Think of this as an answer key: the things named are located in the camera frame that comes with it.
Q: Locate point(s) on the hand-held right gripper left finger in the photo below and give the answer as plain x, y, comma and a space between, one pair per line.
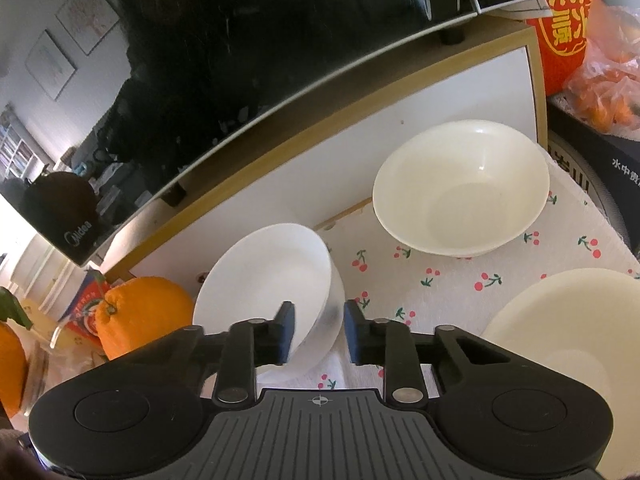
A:
286, 330

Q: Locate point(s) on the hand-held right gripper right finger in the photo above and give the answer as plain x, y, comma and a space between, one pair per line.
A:
355, 335

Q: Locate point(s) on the white bowl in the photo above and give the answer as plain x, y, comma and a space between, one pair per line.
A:
260, 270

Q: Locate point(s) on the cream bowl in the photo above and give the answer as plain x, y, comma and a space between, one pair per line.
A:
460, 187
565, 320

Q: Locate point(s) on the cherry print tablecloth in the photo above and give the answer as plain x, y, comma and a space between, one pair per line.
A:
450, 280

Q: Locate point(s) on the white wooden-framed stand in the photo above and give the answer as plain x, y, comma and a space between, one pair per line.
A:
350, 135

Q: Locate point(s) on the glass jar of small oranges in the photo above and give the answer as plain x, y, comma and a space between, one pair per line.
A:
60, 370

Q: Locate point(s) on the black microwave oven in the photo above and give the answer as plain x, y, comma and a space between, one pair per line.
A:
225, 60

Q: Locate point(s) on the orange with leaves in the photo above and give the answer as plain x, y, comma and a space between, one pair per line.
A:
10, 365

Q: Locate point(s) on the dark cardboard box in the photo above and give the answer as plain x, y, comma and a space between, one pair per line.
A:
610, 180

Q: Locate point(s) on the plastic bag of oranges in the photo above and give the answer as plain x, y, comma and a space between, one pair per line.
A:
610, 90

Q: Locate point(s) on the red tissue paper package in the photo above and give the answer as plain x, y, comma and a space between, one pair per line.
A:
565, 25

